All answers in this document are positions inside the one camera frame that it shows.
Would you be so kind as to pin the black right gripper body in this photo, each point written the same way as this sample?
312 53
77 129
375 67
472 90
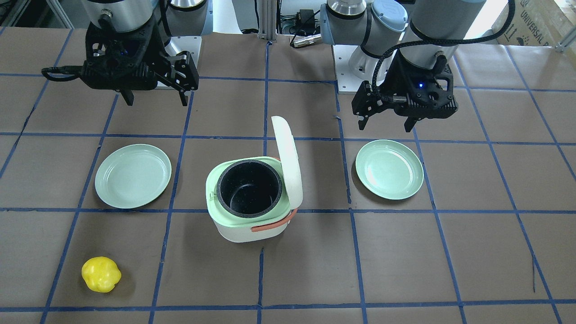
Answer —
158 50

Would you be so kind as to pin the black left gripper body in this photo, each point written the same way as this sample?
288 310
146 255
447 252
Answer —
395 74

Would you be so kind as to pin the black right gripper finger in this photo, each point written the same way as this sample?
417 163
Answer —
184 97
128 97

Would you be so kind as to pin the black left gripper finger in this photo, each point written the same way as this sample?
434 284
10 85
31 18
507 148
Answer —
410 123
362 122

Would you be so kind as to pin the white rice cooker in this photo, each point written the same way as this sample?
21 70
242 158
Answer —
255 198

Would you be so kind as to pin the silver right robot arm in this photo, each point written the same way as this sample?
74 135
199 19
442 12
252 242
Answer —
173 17

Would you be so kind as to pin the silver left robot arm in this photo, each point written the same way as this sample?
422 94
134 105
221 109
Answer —
408 45

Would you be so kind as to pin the green plate far from toy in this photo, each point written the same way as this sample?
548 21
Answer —
389 169

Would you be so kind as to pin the green plate near yellow toy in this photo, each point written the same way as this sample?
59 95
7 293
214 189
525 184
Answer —
133 176

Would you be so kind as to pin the black power adapter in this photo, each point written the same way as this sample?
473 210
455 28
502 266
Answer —
305 18

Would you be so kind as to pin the cardboard box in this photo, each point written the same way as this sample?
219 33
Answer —
539 23

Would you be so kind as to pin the yellow toy bell pepper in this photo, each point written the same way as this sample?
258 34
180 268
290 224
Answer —
101 274

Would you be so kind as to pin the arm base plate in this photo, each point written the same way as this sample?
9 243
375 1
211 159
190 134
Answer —
352 67
192 44

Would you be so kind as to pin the aluminium frame post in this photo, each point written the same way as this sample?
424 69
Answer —
267 15

